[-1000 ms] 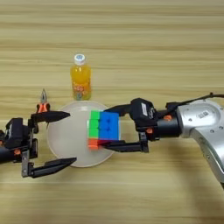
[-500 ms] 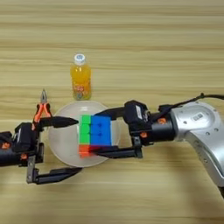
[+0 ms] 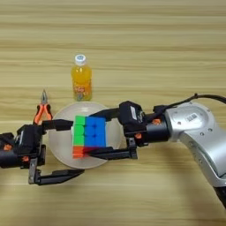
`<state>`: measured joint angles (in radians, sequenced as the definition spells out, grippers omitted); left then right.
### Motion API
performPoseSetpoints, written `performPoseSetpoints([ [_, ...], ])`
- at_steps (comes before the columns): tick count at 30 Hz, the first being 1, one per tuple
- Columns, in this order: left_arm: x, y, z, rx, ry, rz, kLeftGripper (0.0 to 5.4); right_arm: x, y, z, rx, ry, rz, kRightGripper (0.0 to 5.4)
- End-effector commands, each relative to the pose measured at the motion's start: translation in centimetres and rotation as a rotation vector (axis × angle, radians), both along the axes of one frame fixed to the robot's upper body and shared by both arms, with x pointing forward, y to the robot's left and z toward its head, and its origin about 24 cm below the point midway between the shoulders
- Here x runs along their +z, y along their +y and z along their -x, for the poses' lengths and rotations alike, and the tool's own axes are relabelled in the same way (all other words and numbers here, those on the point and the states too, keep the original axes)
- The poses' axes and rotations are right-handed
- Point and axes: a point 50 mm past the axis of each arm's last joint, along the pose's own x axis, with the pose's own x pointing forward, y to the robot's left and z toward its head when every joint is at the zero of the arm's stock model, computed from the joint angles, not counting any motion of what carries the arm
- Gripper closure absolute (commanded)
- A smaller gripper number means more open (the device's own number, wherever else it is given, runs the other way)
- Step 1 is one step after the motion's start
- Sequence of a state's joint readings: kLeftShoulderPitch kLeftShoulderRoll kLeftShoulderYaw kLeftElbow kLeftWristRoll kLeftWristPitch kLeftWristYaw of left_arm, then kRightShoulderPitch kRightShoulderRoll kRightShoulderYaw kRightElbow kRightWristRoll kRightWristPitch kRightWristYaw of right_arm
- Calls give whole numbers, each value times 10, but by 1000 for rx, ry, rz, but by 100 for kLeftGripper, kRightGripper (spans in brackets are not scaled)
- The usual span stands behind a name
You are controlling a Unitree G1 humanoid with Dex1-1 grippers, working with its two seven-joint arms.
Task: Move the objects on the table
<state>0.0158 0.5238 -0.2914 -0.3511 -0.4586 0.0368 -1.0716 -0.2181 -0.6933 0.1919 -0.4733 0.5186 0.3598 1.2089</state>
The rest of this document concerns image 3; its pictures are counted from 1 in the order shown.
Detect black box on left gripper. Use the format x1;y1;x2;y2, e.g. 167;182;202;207
16;124;42;156

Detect orange juice bottle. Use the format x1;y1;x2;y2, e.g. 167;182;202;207
71;54;93;102

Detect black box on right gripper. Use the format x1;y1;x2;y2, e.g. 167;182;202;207
118;101;146;133

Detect orange black pliers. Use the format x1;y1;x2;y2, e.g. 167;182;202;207
33;89;54;126

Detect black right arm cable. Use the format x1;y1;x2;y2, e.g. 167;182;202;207
153;93;226;115

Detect white round plate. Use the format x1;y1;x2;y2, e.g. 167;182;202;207
48;101;123;170

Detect multicolour puzzle cube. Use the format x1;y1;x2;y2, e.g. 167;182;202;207
72;115;108;160

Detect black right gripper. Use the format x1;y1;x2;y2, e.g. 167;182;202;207
85;107;171;162

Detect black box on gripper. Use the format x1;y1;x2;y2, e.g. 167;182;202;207
16;124;42;156
118;101;146;133

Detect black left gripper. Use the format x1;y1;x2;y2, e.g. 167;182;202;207
0;118;86;186

